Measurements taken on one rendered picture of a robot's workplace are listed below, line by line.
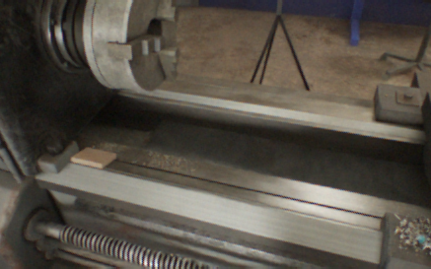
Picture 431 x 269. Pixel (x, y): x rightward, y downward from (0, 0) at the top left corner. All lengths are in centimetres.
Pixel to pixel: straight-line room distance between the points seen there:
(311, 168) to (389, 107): 25
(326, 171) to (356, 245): 32
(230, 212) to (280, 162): 32
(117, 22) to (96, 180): 35
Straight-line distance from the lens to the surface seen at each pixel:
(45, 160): 85
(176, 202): 75
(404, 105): 102
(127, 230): 93
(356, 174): 100
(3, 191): 91
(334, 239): 71
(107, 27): 71
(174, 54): 80
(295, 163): 99
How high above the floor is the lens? 141
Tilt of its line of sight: 40 degrees down
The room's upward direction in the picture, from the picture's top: 2 degrees counter-clockwise
